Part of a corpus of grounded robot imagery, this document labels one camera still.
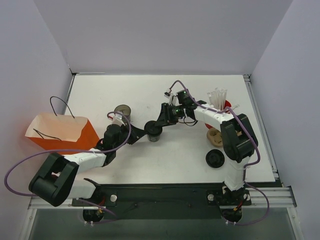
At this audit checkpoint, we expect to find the black cup lid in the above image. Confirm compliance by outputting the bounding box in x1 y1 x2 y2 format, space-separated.
144 120 163 137
205 149 225 169

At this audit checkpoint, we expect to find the dark coffee cup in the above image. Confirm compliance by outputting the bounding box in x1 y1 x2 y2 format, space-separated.
114 104 132 122
147 134 161 142

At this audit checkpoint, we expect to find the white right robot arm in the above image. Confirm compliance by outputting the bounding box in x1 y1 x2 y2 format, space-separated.
152 90 258 204

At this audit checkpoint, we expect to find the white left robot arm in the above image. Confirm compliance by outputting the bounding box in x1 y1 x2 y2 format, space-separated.
28 123 147 207

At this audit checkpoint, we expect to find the brown cardboard cup carrier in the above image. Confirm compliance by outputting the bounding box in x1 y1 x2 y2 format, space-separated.
206 127 223 148

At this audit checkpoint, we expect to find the black cup lid on table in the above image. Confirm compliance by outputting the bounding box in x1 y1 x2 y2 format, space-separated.
205 149 225 169

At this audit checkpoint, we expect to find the orange paper bag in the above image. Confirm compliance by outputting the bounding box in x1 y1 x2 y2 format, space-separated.
25 112 99 154

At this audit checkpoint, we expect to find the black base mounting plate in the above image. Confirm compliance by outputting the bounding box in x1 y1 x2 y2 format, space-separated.
71 183 252 221

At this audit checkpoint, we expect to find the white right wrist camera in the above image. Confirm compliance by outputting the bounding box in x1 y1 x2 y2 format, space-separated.
164 88 177 106

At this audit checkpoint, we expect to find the aluminium frame rail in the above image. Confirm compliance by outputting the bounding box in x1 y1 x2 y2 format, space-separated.
27 186 298 210

